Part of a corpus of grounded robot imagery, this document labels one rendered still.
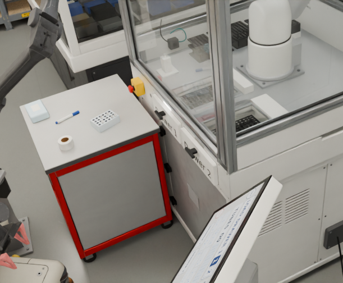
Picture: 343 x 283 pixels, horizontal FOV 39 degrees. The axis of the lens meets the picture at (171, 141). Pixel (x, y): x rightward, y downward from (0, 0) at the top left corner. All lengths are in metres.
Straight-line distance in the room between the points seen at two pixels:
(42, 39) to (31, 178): 1.97
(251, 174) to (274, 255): 0.59
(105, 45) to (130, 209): 0.95
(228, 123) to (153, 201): 1.13
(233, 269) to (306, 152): 0.87
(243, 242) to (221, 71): 0.55
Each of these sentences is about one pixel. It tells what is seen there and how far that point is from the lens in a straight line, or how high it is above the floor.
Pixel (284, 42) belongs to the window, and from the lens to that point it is 1.66.
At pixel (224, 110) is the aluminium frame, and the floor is 1.23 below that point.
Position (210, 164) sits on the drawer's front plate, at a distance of 1.89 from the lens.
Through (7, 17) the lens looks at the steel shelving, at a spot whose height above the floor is 0.15.
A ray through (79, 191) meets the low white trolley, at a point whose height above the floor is 0.55.
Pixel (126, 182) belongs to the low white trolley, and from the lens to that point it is 2.52.
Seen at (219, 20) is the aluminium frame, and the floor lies 1.55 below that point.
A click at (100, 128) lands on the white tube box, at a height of 0.78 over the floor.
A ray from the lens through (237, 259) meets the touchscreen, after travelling 1.25.
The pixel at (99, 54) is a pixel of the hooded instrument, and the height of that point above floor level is 0.87.
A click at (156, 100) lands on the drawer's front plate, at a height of 0.92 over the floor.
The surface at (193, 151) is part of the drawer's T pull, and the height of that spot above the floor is 0.91.
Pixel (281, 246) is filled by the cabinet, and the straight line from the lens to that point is 2.33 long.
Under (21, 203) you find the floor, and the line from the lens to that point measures 3.36.
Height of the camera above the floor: 2.17
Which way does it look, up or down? 38 degrees down
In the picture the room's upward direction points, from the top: 9 degrees counter-clockwise
